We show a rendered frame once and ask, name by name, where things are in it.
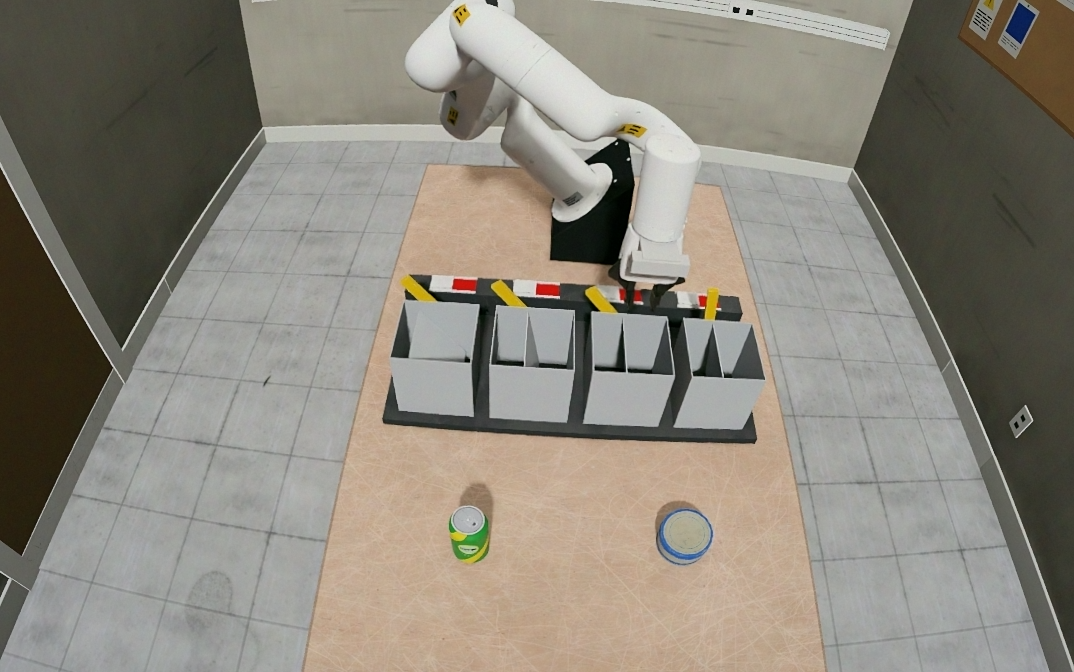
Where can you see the round tin with blue-rimmed lid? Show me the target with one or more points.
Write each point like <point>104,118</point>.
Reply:
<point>684,536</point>

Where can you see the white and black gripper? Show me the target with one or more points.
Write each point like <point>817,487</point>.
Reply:
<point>621,269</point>

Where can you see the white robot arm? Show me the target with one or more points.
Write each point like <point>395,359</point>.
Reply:
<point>496,44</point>

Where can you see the green drink can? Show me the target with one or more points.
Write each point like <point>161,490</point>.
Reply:
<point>469,534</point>

